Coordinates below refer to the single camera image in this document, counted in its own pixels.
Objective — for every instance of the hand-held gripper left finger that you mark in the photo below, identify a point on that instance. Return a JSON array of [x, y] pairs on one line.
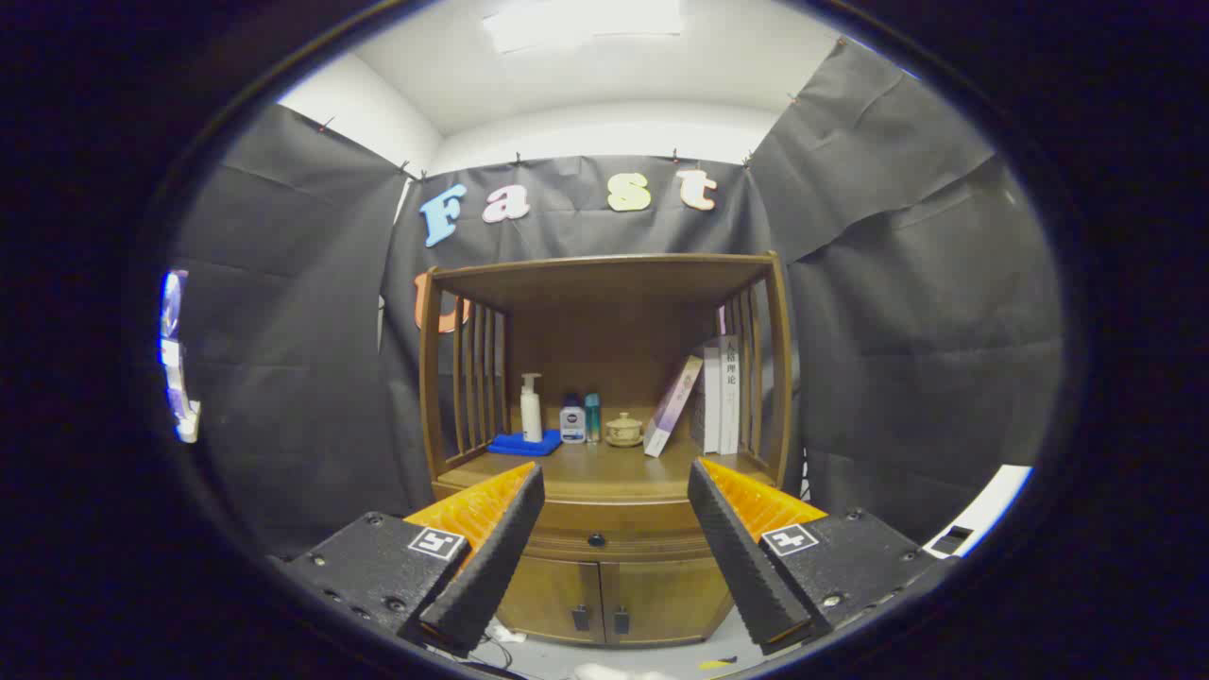
[[491, 557]]

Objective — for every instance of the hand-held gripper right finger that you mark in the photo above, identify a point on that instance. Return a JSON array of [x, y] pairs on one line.
[[741, 557]]

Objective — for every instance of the brown wooden drawer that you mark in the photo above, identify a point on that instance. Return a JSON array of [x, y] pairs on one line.
[[614, 524]]

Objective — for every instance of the wooden cabinet door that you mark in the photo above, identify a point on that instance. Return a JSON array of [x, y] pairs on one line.
[[557, 595], [661, 595]]

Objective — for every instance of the wooden countertop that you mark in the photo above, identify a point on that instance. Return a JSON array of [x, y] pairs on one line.
[[604, 467]]

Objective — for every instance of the brown wooden cabinet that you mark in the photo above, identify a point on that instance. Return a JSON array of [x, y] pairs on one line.
[[614, 321]]

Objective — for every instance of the small yellow floor item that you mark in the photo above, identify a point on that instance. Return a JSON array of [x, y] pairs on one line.
[[718, 663]]

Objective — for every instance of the blue folded cloth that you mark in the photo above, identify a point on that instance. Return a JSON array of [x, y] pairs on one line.
[[515, 444]]

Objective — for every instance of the white pump bottle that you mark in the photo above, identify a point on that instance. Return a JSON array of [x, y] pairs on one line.
[[532, 416]]

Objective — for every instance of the white bottle blue cap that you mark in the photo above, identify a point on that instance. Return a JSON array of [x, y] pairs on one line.
[[572, 425]]

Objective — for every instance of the patterned cover book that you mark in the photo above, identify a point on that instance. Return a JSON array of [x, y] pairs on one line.
[[704, 406]]

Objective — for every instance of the white spine book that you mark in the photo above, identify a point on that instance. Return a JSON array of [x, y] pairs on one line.
[[728, 397]]

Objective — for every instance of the purple cover book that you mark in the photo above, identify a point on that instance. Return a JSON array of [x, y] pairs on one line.
[[672, 406]]

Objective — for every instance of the slim teal bottle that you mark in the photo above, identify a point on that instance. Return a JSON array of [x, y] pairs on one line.
[[592, 420]]

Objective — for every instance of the beige lidded tea cup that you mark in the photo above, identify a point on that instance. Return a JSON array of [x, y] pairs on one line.
[[624, 432]]

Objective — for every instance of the white box with black slot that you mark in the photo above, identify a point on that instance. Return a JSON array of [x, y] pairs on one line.
[[992, 496]]

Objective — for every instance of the ceiling light panel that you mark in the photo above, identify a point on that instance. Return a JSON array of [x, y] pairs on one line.
[[576, 24]]

